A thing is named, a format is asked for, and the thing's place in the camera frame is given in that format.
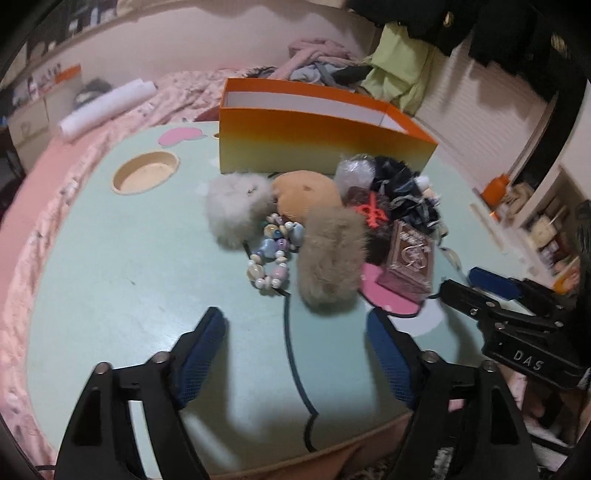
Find small white object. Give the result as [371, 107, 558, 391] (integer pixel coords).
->
[413, 174, 437, 199]

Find tan fluffy pompom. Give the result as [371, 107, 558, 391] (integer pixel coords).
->
[270, 170, 343, 227]

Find white fluffy pompom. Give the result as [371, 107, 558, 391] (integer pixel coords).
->
[204, 173, 275, 247]

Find pink fluffy robe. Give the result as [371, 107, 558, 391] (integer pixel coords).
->
[288, 38, 365, 79]

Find white paper roll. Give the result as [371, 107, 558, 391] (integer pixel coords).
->
[58, 78, 158, 143]

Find pink printed blanket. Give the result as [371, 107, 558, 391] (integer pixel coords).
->
[0, 68, 296, 467]

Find white dresser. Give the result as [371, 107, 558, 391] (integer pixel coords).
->
[7, 92, 61, 148]

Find orange bottle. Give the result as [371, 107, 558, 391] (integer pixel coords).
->
[480, 173, 513, 210]

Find white shelf unit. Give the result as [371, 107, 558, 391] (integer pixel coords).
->
[503, 161, 591, 296]

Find pink bed sheet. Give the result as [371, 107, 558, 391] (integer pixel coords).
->
[0, 134, 116, 222]

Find brown patterned box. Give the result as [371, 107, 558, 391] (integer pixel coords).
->
[376, 219, 437, 303]

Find light green cloth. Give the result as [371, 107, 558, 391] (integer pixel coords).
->
[360, 21, 446, 116]

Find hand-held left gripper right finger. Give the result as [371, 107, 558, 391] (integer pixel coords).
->
[367, 307, 541, 480]

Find black lace scrunchie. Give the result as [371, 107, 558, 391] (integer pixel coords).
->
[369, 156, 444, 236]

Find black bag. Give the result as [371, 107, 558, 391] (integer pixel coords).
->
[74, 78, 114, 109]

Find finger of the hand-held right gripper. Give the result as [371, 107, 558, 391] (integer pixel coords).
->
[468, 267, 575, 324]
[438, 279, 561, 333]

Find small orange box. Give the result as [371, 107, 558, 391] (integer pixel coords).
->
[55, 65, 83, 86]

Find pastel beaded bracelet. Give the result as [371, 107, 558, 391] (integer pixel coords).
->
[245, 213, 306, 294]

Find dark red scrunchie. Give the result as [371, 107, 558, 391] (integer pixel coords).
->
[344, 187, 393, 266]

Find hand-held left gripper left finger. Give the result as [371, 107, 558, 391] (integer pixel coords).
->
[54, 306, 228, 480]

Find dark hanging clothes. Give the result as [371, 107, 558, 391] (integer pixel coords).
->
[346, 0, 591, 102]

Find orange cardboard box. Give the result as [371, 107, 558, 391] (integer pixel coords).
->
[218, 78, 439, 177]

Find brown fur pompom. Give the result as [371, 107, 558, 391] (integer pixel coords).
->
[295, 205, 370, 309]

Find clear plastic bag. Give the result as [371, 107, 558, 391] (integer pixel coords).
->
[333, 154, 377, 197]

